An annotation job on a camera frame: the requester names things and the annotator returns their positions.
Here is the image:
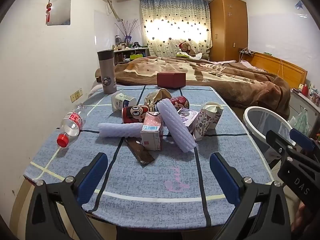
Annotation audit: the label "blue checked tablecloth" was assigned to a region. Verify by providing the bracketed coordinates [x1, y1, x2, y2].
[24, 85, 274, 228]

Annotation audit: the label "white round trash bin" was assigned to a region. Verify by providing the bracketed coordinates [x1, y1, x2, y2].
[243, 106, 300, 170]

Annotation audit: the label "vase with purple branches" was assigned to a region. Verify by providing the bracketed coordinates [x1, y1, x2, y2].
[115, 19, 138, 43]

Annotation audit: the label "heart patterned curtain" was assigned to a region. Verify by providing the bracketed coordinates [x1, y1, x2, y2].
[139, 0, 212, 57]

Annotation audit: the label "pink bed sheet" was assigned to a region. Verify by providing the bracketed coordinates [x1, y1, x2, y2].
[221, 60, 260, 70]

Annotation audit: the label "white yogurt cup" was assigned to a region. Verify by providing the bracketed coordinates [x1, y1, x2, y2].
[111, 93, 137, 112]

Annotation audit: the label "wrapped air conditioner pipe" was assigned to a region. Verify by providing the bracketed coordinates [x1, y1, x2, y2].
[104, 0, 123, 22]

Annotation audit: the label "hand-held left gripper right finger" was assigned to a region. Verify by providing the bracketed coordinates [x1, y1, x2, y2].
[209, 152, 292, 240]

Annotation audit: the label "red cartoon drink can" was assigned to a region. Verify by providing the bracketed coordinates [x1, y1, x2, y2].
[122, 104, 160, 124]
[170, 96, 190, 110]

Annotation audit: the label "patterned paper cup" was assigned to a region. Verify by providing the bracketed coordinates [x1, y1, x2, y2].
[192, 102, 224, 140]

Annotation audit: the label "brown printed blanket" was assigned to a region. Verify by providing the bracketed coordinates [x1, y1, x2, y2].
[114, 56, 292, 120]

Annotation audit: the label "red hanging ornament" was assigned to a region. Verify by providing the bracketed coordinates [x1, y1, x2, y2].
[46, 0, 53, 24]

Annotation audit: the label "cluttered white shelf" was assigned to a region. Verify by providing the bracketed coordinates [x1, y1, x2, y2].
[113, 46, 150, 64]

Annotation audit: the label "grey nightstand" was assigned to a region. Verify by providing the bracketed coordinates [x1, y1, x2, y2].
[290, 89, 320, 140]

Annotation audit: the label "cream paper bag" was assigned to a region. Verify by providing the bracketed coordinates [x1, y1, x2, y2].
[144, 88, 172, 105]

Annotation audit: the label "square wall mirror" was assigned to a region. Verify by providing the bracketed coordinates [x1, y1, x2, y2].
[47, 0, 71, 26]

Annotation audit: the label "pink milk carton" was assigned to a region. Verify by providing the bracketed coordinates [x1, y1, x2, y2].
[140, 112, 164, 151]

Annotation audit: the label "white foam roll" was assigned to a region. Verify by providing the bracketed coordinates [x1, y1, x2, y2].
[156, 99, 197, 153]
[97, 122, 143, 138]

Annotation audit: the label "photo cards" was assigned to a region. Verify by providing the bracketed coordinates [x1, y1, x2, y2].
[309, 81, 320, 105]

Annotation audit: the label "person's right hand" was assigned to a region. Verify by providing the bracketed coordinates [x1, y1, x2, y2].
[291, 201, 308, 233]

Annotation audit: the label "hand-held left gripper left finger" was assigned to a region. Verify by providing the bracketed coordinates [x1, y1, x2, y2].
[25, 152, 118, 240]

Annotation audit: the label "brown foil wrapper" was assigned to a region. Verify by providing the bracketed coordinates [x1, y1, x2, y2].
[124, 137, 156, 167]

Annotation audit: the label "hanging plastic bag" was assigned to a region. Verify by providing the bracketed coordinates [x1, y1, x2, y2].
[289, 107, 310, 135]

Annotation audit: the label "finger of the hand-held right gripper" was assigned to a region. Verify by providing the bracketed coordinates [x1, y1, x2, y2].
[290, 128, 316, 153]
[266, 130, 300, 162]

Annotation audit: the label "brown teddy bear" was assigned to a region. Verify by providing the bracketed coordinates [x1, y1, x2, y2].
[179, 42, 197, 57]

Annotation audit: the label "clear plastic water bottle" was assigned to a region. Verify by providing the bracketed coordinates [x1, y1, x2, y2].
[57, 105, 88, 147]

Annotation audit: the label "purple drink carton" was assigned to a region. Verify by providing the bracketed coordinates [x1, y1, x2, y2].
[177, 107, 200, 133]

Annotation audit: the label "grey thermos flask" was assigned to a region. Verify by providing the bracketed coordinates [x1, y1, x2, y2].
[97, 49, 117, 95]

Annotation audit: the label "yellowed wall socket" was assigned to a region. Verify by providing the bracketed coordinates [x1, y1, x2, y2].
[70, 88, 83, 103]

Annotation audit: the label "wooden bed headboard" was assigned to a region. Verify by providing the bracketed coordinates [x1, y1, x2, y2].
[241, 51, 308, 89]

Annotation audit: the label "wooden wardrobe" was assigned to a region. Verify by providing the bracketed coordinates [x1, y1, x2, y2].
[209, 0, 248, 62]

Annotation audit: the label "dark red box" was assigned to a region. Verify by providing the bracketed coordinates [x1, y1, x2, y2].
[157, 72, 186, 89]

